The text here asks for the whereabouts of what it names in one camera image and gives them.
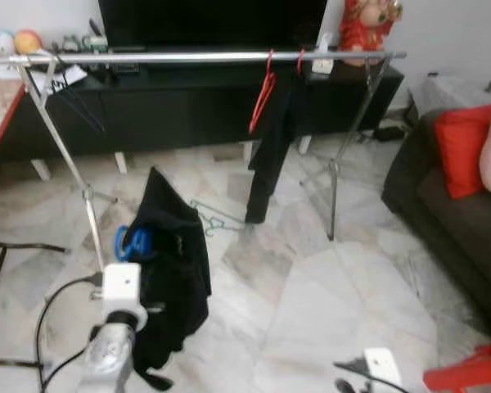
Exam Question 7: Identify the plain black garment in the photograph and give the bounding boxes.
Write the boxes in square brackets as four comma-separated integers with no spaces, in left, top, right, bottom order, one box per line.
[121,166,214,391]

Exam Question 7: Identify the blue plastic hanger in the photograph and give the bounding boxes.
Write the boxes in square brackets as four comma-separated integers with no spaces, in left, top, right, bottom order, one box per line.
[113,224,158,264]

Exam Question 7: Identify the green plastic hanger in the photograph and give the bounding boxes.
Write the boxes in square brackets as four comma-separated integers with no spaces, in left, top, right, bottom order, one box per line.
[188,199,248,238]

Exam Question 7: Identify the dark grey sofa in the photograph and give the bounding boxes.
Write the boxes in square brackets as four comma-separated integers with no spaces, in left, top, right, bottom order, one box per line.
[381,109,491,338]

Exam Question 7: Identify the grey cloth covered side table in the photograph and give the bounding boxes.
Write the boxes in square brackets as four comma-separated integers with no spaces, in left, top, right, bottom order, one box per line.
[408,72,491,117]

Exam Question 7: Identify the black power strip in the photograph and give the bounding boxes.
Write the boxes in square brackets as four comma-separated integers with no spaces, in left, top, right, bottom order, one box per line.
[373,120,406,143]

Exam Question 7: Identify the red plastic stool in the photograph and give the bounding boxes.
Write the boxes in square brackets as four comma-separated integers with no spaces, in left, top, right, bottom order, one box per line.
[422,341,491,393]

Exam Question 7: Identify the red doll figurine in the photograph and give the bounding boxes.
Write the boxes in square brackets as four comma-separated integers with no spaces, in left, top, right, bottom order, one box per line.
[338,0,403,56]

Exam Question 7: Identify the black printed t-shirt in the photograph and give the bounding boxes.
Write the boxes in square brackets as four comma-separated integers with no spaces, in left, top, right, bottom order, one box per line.
[245,72,309,225]

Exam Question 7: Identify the black flat screen television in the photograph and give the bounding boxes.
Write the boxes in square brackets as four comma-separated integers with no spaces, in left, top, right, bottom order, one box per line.
[97,0,329,52]

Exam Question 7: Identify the silver metal garment rack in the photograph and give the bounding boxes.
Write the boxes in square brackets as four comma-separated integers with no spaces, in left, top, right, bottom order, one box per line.
[0,47,408,271]

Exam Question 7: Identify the black TV console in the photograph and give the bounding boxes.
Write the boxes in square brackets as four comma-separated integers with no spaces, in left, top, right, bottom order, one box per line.
[0,61,406,181]

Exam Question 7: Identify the white paper sheets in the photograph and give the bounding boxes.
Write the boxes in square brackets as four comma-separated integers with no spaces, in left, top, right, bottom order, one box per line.
[0,62,89,93]

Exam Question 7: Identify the orange toy ball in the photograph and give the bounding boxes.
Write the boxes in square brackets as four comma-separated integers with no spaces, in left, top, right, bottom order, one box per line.
[14,28,44,56]

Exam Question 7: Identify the white toy ball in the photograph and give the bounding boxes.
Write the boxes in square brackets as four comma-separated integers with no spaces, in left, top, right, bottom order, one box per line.
[0,30,17,58]

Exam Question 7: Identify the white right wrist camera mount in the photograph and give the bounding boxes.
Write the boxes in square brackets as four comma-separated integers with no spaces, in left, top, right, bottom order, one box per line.
[363,347,404,393]

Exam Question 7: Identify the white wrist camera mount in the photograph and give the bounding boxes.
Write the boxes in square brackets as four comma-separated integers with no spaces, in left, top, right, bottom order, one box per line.
[363,347,404,393]
[99,262,146,330]

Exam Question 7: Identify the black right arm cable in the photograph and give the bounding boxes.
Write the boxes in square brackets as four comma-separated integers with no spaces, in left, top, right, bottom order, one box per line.
[333,359,394,393]

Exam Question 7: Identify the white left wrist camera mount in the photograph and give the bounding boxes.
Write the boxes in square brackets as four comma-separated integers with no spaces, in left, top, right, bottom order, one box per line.
[99,262,146,330]

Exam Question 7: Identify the dark wire hanger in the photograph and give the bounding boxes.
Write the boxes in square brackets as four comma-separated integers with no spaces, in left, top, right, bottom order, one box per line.
[47,51,109,134]

